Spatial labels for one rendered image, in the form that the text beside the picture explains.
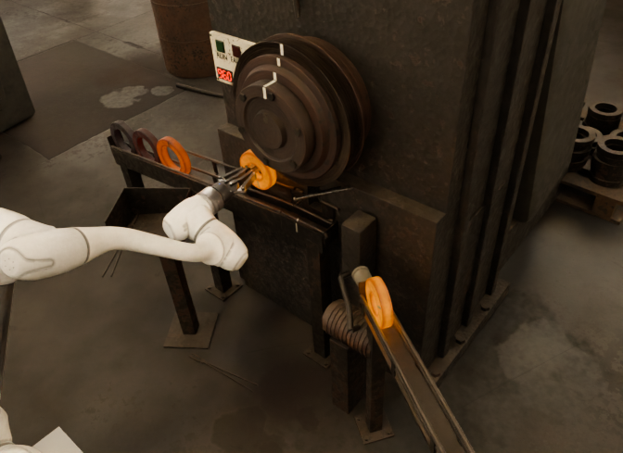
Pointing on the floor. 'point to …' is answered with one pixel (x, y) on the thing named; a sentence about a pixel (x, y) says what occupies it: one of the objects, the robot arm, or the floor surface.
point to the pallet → (588, 144)
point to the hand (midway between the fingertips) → (257, 166)
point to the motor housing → (346, 355)
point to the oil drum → (184, 30)
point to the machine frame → (410, 144)
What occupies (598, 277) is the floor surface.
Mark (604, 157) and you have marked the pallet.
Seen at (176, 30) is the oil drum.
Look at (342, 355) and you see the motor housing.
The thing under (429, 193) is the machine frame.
